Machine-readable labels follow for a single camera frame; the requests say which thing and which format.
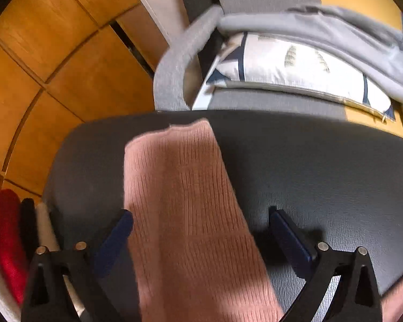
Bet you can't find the pink knit sweater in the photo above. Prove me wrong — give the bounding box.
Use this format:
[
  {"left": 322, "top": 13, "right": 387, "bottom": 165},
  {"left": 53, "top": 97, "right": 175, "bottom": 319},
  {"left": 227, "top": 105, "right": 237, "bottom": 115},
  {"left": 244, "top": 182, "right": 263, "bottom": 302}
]
[{"left": 124, "top": 111, "right": 403, "bottom": 321}]

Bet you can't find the light grey folded garment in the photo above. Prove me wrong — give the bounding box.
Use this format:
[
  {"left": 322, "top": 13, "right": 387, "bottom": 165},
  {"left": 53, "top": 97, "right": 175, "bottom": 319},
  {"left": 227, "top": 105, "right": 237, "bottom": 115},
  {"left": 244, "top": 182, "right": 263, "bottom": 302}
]
[{"left": 35, "top": 202, "right": 85, "bottom": 316}]

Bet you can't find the black folded garment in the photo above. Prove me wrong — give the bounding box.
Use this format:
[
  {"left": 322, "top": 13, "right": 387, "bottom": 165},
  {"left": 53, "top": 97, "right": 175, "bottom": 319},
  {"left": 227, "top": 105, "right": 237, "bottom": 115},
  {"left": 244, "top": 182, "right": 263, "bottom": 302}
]
[{"left": 19, "top": 198, "right": 39, "bottom": 263}]

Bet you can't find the red folded garment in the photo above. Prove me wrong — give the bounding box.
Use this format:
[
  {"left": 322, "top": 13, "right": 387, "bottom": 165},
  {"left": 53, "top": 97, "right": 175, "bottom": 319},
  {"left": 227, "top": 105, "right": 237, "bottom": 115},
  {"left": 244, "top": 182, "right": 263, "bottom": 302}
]
[{"left": 0, "top": 189, "right": 29, "bottom": 307}]

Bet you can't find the white printed cushion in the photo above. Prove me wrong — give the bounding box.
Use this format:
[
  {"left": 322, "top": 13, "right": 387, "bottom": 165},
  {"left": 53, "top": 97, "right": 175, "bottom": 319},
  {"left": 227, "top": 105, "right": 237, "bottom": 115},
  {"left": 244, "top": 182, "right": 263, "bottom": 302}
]
[{"left": 193, "top": 32, "right": 403, "bottom": 120}]

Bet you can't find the light blue grey hoodie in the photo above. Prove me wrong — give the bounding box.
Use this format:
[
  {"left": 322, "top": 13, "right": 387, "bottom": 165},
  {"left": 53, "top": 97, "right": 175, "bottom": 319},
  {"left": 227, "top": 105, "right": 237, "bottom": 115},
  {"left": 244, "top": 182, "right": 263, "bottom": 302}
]
[{"left": 217, "top": 4, "right": 403, "bottom": 103}]

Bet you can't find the grey yellow blue chair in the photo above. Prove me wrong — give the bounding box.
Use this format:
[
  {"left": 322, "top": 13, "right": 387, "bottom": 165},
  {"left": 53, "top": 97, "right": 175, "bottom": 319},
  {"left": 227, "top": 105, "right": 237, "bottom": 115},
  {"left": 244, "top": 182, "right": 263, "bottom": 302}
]
[{"left": 153, "top": 0, "right": 403, "bottom": 137}]

